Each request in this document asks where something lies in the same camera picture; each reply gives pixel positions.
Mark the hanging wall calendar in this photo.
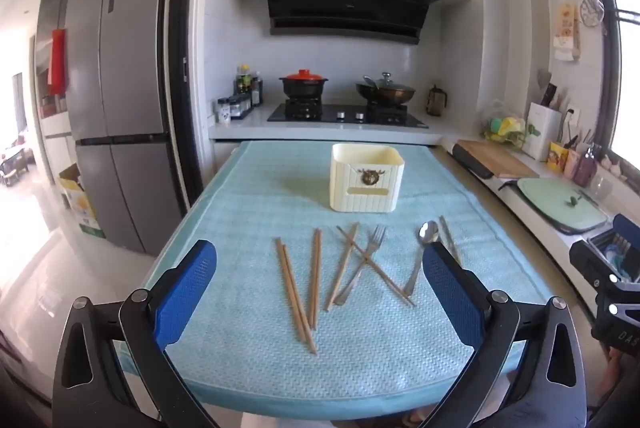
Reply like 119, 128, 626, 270
553, 0, 582, 61

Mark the window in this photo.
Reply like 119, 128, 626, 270
595, 0, 640, 159

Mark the pink bottle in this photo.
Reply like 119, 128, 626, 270
572, 148, 598, 187

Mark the yellow packet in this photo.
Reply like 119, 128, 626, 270
547, 142, 568, 173

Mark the silver spoon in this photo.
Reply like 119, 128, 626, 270
403, 220, 441, 299

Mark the light blue woven towel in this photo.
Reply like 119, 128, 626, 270
141, 140, 553, 421

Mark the black gas cooktop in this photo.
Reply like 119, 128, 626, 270
267, 102, 430, 129

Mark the red cloth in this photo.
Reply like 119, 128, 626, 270
47, 28, 67, 96

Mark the wire trivet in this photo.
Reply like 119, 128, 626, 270
580, 0, 607, 28

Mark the grey refrigerator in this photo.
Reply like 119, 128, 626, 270
64, 0, 188, 256

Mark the black range hood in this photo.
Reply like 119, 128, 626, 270
261, 0, 442, 46

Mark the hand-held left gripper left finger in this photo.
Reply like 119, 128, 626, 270
52, 239, 221, 428

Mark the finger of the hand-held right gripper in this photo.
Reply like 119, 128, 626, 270
570, 233, 631, 281
612, 214, 640, 253

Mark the dark wok with glass lid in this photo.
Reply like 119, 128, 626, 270
356, 72, 417, 104

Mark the black pot with red lid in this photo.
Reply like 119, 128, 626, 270
279, 68, 326, 101

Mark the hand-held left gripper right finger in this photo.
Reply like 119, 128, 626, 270
417, 242, 588, 428

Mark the cardboard box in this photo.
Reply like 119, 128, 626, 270
59, 164, 106, 239

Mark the black rolled mat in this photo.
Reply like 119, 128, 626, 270
446, 142, 496, 179

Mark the wooden cutting board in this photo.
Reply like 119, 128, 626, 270
456, 139, 541, 179

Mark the bag of yellow green sponges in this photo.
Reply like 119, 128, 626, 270
481, 105, 528, 146

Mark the silver fork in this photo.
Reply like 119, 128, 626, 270
332, 224, 387, 307

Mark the yellow-capped condiment bottle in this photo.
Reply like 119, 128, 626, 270
236, 64, 252, 106

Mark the white knife block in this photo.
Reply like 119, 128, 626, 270
522, 102, 563, 161

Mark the cream ribbed utensil holder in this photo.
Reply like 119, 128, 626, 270
329, 144, 405, 213

